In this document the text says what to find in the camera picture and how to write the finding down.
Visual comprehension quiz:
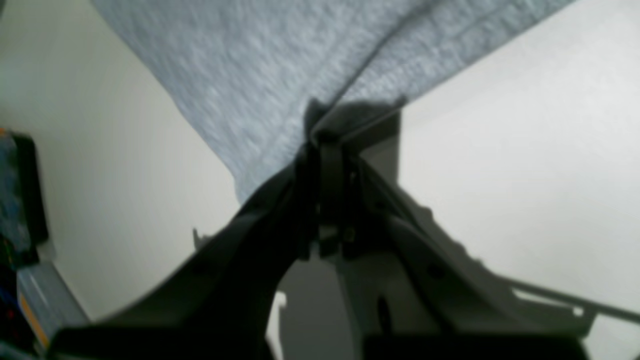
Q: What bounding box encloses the grey T-shirt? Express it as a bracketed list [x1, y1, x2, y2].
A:
[92, 0, 569, 203]

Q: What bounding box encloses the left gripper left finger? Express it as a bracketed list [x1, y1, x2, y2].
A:
[47, 144, 319, 360]

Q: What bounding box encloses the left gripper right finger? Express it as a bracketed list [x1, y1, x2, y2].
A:
[320, 139, 594, 360]

